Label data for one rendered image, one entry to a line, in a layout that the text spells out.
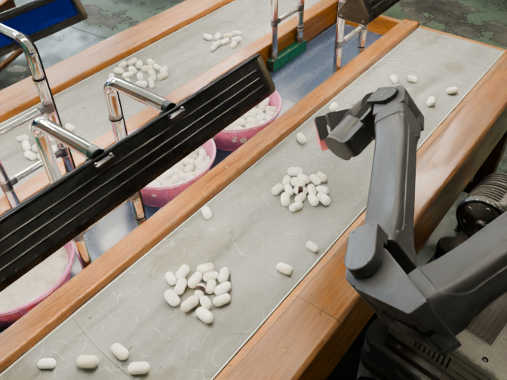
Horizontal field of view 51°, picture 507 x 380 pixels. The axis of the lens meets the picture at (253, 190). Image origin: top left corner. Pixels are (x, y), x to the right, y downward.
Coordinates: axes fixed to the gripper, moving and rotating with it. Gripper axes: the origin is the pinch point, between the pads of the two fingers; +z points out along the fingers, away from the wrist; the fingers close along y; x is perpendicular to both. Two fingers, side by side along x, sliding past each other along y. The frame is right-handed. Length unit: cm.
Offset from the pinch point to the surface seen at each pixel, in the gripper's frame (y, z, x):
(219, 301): -32.9, -2.5, -27.1
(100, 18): -47, 254, 165
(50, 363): -64, -5, -30
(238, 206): -22.3, 15.0, -8.6
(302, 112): 3.6, 30.8, 14.4
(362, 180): 8.5, 14.8, -8.9
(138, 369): -50, -9, -34
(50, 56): -82, 225, 130
